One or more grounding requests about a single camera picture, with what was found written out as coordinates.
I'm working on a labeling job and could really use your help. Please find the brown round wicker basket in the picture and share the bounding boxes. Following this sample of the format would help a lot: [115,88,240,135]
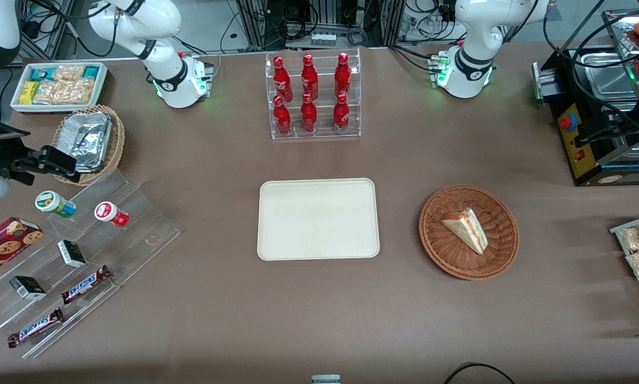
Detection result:
[419,185,520,281]

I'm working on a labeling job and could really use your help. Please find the silver foil packets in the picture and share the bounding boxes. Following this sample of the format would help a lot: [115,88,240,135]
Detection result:
[58,111,113,173]

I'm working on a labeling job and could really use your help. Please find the cream rectangular serving tray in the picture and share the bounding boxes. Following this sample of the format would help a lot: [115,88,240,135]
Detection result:
[257,178,380,261]

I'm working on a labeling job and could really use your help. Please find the black yellow-panelled machine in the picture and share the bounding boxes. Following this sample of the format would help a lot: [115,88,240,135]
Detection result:
[532,47,639,187]

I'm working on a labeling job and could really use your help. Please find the small black carton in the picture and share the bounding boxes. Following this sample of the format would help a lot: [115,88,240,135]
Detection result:
[9,275,47,301]
[57,239,87,269]

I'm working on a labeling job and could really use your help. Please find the black cable bundle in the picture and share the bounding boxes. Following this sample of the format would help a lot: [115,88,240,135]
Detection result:
[542,0,639,134]

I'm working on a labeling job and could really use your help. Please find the yellow snack packet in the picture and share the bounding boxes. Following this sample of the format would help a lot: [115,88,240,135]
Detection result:
[19,81,39,106]

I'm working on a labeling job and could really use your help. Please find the black looped floor cable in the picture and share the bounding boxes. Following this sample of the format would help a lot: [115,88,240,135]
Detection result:
[444,362,516,384]

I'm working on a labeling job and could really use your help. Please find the clear acrylic stepped display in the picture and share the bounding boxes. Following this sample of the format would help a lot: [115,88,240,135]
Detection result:
[0,167,182,359]

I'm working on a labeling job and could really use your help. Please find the Snickers chocolate bar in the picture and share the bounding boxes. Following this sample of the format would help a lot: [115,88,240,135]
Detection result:
[7,308,65,349]
[61,265,113,305]

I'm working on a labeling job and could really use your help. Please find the light tan wicker basket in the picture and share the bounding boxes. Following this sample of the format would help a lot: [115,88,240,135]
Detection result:
[52,105,126,186]

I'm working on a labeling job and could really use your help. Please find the metal shelf tray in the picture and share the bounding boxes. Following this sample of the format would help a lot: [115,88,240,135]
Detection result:
[601,9,639,60]

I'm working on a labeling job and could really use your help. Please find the large clear cracker bag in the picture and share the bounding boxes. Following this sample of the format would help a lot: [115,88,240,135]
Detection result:
[33,78,94,105]

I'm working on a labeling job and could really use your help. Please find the small clear cracker bag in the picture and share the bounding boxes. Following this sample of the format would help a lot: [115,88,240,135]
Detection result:
[53,65,86,82]

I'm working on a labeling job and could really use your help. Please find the triangular wrapped sandwich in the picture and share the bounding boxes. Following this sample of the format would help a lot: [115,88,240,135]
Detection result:
[440,208,489,255]

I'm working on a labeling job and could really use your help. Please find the red lidded yogurt cup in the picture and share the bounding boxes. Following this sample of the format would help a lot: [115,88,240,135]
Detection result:
[94,201,130,229]

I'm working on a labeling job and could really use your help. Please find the white rectangular snack bin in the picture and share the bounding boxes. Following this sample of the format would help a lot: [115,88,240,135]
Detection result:
[10,62,109,115]

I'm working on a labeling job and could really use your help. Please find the red cola bottle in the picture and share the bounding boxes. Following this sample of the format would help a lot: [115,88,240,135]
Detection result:
[273,56,294,103]
[301,54,320,101]
[300,93,318,134]
[333,93,351,133]
[273,95,293,136]
[334,52,352,99]

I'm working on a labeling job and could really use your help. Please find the aluminium profile frame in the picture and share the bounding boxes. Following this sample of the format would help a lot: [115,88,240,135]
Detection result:
[237,0,408,50]

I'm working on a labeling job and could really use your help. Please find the stainless steel pan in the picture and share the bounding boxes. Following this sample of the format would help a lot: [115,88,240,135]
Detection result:
[565,48,639,103]

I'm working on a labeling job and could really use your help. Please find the clear acrylic bottle rack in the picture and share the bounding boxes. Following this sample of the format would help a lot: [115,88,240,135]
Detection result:
[265,47,362,141]

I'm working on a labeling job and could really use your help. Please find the green lidded yogurt cup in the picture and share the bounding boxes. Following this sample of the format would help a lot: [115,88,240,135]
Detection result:
[35,190,77,219]

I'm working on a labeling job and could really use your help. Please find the red chocolate chip cookie box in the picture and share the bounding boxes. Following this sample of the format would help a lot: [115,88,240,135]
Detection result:
[0,217,44,284]

